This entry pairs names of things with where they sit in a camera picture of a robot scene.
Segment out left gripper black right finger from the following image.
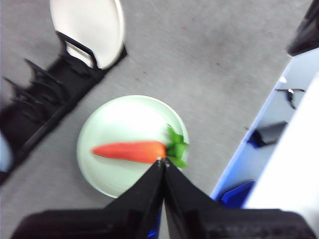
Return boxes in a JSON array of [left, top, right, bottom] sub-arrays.
[[164, 161, 317, 239]]

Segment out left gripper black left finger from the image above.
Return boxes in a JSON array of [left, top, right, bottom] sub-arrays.
[[11, 160, 165, 239]]

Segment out orange carrot with green leaves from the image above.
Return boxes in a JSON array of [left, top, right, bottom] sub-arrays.
[[91, 124, 189, 169]]

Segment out green plate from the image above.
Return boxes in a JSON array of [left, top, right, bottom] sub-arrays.
[[76, 95, 189, 199]]

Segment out blue plate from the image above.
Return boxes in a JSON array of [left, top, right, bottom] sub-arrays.
[[0, 134, 13, 173]]

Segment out black plate rack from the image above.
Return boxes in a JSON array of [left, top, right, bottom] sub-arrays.
[[0, 31, 128, 186]]

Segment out beige plate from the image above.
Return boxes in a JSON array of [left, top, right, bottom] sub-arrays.
[[49, 0, 125, 70]]

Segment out dark blue lit panel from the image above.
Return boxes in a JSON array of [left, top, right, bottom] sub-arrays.
[[216, 180, 256, 209]]

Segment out white base platform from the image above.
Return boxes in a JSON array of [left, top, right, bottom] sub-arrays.
[[243, 72, 319, 225]]

